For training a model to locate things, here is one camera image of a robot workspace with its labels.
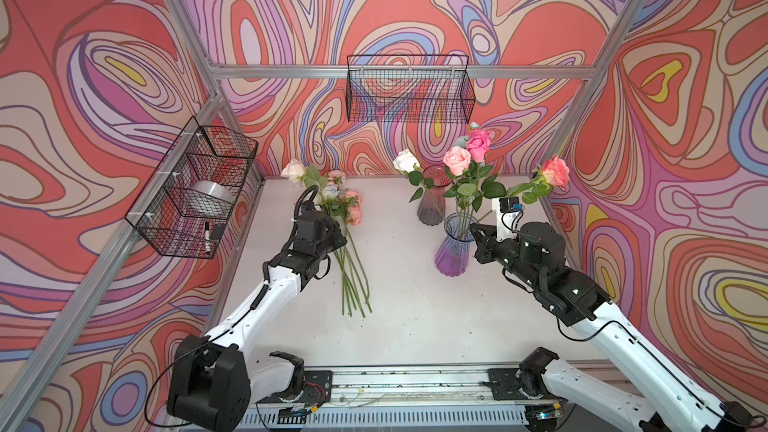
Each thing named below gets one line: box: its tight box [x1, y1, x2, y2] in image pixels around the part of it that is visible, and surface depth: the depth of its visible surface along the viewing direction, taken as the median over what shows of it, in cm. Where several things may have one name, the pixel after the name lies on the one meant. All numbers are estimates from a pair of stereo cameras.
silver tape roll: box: [187, 181, 236, 215], surface depth 73 cm
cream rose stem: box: [281, 159, 328, 192], surface depth 88 cm
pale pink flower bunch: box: [328, 170, 372, 318], surface depth 98 cm
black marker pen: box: [205, 220, 211, 255], surface depth 74 cm
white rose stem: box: [393, 148, 436, 204], surface depth 68 cm
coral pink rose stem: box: [475, 155, 570, 225], surface depth 70 cm
